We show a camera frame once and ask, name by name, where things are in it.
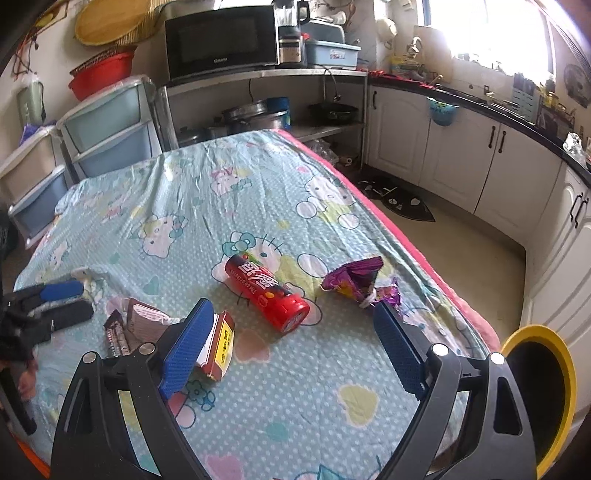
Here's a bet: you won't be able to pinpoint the blue utensil holder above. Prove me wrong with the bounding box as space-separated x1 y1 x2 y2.
512 74 541 118

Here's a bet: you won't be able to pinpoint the blue round container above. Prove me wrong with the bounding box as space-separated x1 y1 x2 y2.
267 96 291 130

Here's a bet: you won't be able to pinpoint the cartoon cat printed tablecloth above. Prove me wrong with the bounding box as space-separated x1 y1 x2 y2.
14 129 502 480

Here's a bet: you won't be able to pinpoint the purple snack wrapper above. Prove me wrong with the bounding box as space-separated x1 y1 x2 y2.
321 256 400 309

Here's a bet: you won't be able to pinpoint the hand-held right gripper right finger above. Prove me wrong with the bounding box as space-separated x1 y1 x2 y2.
373 302 539 480

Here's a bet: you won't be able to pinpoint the large steel pot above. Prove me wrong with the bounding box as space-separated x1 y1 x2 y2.
222 100 289 134

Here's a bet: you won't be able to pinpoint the small black candy wrapper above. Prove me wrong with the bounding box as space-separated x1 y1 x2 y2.
104 311 132 358

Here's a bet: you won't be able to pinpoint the cream wall-hung appliance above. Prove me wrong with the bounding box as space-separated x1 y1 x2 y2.
375 16 399 42

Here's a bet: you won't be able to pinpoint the brown snack wrapper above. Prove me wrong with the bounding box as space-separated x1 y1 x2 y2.
126 298 183 342

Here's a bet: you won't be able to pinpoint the round dark wall fan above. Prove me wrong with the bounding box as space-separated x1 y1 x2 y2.
563 65 591 109

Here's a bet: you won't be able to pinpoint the kitchen window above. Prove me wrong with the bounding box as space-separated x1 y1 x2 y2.
418 0 555 75

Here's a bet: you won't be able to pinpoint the dark floor mat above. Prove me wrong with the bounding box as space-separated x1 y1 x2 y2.
358 178 435 223

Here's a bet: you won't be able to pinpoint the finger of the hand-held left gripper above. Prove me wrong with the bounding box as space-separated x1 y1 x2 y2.
41 300 94 331
14 281 85 308

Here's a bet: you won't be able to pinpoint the blue plastic storage box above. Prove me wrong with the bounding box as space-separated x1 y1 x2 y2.
302 21 362 66

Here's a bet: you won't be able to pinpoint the red plastic basin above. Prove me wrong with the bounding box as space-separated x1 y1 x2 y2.
69 52 136 101

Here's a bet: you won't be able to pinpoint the blue plastic drawer unit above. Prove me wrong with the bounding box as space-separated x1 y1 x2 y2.
58 76 162 181

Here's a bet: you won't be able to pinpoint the blue hanging sink basket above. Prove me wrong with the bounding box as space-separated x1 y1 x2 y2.
427 97 460 127

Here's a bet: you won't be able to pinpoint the white plastic drawer unit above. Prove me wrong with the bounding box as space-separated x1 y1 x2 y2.
0 127 75 250

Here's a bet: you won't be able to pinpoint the black microwave oven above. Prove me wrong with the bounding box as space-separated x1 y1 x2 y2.
164 4 280 86

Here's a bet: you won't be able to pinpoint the steel shelf unit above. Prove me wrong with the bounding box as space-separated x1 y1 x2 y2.
157 67 370 153

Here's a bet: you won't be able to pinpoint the small red yellow box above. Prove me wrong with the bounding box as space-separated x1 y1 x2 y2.
196 310 236 381

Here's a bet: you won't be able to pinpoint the red candy tube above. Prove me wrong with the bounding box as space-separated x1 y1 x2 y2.
225 253 311 333

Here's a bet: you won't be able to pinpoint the blender with clear jug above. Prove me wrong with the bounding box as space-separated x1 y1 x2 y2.
272 0 309 65

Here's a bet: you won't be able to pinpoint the black wok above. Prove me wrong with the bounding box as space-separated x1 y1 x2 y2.
307 102 360 123

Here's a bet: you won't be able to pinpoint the white kitchen cabinets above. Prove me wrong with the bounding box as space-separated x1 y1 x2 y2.
365 83 591 384

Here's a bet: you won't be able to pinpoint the black kitchen countertop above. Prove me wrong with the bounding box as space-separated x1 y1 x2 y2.
367 74 591 185

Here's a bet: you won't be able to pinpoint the pale cutting board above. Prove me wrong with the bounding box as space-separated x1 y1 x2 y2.
412 25 453 77

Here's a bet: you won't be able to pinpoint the yellow rimmed black bin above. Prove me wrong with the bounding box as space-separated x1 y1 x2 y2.
501 324 578 478

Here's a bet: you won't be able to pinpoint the clear crumpled plastic bag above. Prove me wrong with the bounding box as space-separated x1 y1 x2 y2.
563 133 589 155

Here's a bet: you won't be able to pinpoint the round woven bamboo tray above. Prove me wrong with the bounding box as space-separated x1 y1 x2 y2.
75 0 162 46

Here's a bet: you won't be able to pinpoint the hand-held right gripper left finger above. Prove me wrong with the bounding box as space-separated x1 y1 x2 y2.
48 298 218 480

